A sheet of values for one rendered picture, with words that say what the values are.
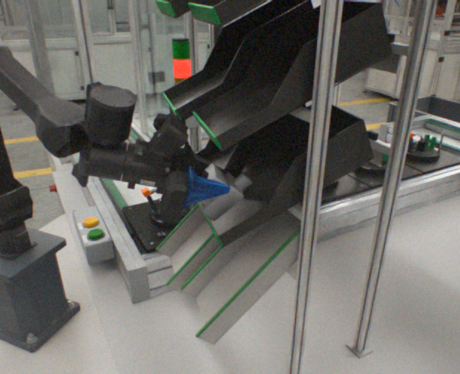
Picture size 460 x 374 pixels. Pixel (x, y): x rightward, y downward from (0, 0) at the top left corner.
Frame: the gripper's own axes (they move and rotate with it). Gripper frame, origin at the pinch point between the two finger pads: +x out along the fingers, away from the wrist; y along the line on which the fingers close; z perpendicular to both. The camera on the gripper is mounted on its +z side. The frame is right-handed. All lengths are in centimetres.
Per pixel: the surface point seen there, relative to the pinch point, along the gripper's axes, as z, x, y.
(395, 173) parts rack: 7.3, 30.5, 0.3
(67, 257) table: -56, -22, 40
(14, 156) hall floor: -202, -113, 339
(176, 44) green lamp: 4, -4, 65
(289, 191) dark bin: 1.6, 12.7, -2.5
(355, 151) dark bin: 9.5, 21.4, -0.2
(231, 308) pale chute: -20.3, 9.5, -6.4
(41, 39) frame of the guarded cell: -18, -49, 115
